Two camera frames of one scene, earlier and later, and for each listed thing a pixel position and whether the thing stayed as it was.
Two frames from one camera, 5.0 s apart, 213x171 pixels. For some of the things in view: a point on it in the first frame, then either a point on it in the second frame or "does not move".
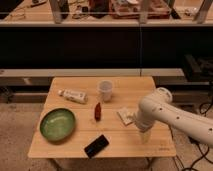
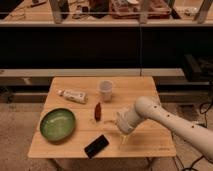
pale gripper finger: x=143 y=136 -> x=122 y=138
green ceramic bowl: x=57 y=124 does not move
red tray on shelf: x=131 y=9 does not move
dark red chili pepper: x=97 y=112 does not move
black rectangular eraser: x=96 y=146 does not move
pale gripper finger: x=149 y=135 -> x=126 y=137
